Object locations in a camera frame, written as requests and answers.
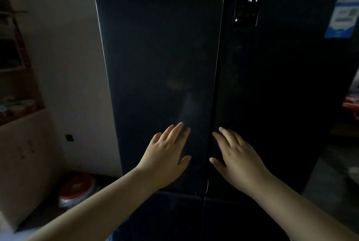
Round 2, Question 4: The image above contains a person's right hand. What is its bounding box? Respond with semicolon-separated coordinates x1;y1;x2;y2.
209;126;274;196

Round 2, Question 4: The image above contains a person's left hand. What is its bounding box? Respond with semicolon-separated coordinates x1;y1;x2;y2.
136;122;192;189

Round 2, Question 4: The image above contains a person's left forearm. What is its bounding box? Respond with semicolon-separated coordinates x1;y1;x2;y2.
24;167;166;241

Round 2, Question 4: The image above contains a person's right forearm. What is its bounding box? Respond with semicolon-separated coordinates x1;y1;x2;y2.
248;175;359;241

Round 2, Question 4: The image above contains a beige wooden shelf cabinet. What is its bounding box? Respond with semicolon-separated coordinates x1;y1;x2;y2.
0;0;67;233

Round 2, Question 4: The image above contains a row of red food tubs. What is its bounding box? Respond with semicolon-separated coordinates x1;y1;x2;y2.
0;96;38;119

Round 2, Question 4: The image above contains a blue white label sticker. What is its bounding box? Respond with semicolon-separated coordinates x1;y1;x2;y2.
324;0;359;39

